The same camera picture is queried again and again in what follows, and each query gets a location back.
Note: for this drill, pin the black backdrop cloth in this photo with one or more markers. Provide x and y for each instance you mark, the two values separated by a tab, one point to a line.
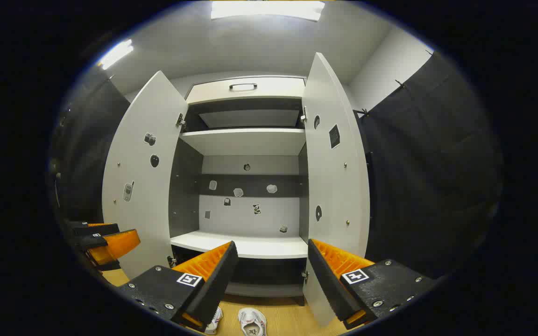
428	163

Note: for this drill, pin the white canvas shoe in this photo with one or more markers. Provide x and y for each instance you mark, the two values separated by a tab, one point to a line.
215	322
251	322

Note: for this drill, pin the white and grey shoe cabinet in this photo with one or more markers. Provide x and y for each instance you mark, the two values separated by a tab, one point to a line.
245	140

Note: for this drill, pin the long ceiling light tube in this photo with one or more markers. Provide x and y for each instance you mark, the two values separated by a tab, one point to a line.
116	53

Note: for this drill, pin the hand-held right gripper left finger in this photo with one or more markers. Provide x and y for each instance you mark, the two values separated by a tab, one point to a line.
220	280

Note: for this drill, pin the white cabinet door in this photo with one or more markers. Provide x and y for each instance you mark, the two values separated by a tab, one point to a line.
143	210
339	186

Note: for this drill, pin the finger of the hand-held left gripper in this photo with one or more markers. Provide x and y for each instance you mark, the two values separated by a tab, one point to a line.
96	228
117	245

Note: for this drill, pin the rectangular ceiling light panel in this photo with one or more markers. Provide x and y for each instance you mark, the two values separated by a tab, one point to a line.
269	10

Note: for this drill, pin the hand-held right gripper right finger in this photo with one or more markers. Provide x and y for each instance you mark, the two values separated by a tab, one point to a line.
327	284

